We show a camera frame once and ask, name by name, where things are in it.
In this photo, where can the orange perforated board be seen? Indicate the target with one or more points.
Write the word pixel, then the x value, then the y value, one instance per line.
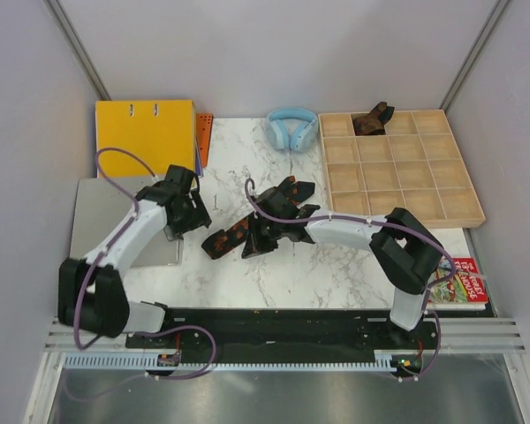
pixel 204 124

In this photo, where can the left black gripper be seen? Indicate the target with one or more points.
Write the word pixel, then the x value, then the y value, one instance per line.
pixel 199 217

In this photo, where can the white cable duct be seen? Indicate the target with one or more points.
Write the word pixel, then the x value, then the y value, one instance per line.
pixel 160 362

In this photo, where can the red treehouse book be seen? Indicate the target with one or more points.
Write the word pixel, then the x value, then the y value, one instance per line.
pixel 465 291

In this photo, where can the yellow ring binder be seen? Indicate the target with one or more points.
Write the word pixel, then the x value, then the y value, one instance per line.
pixel 159 132

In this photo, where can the light blue headphones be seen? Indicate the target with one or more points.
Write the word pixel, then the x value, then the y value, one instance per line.
pixel 291 129

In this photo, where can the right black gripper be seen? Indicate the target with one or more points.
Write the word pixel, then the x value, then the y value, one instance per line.
pixel 254 245

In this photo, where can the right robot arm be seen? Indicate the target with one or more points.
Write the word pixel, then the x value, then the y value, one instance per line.
pixel 406 251

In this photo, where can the black orange floral tie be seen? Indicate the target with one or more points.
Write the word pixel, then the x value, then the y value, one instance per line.
pixel 223 241

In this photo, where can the wooden compartment tray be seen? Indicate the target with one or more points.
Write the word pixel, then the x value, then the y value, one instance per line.
pixel 414 164

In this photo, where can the brown rolled tie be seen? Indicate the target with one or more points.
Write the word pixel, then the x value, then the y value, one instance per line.
pixel 373 123

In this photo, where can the purple notebook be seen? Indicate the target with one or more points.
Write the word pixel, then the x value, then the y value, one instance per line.
pixel 198 163

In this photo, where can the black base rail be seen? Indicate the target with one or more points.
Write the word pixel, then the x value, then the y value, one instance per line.
pixel 299 334

